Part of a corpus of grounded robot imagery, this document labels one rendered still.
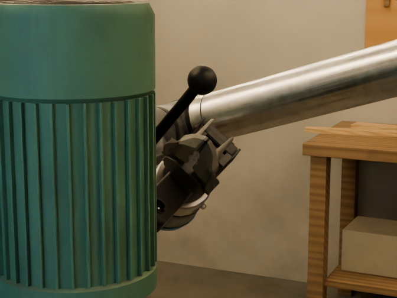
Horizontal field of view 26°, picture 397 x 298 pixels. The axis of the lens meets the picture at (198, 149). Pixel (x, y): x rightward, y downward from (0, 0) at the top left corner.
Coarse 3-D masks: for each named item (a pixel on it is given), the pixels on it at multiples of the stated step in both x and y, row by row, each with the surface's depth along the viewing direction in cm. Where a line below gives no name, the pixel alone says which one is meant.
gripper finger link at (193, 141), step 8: (184, 136) 114; (192, 136) 111; (200, 136) 110; (184, 144) 112; (192, 144) 111; (200, 144) 110; (176, 152) 116; (184, 152) 114; (192, 152) 112; (184, 160) 116
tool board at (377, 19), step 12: (372, 0) 399; (384, 0) 397; (396, 0) 395; (372, 12) 400; (384, 12) 398; (396, 12) 396; (372, 24) 401; (384, 24) 399; (396, 24) 397; (372, 36) 402; (384, 36) 400; (396, 36) 398
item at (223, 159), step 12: (192, 132) 122; (204, 132) 120; (216, 132) 120; (216, 144) 120; (168, 156) 119; (228, 156) 120; (168, 168) 122; (180, 168) 118; (192, 168) 118; (180, 180) 122; (192, 180) 119; (192, 192) 122
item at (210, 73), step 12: (192, 72) 100; (204, 72) 99; (192, 84) 100; (204, 84) 99; (216, 84) 101; (192, 96) 101; (180, 108) 102; (168, 120) 102; (156, 132) 103; (156, 144) 104
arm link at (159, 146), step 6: (156, 108) 146; (156, 114) 144; (162, 114) 145; (156, 120) 142; (156, 126) 141; (174, 126) 146; (168, 132) 144; (174, 132) 145; (162, 138) 140; (168, 138) 144; (174, 138) 145; (162, 144) 139; (156, 150) 138; (162, 150) 138; (156, 156) 137; (162, 156) 138; (156, 162) 137
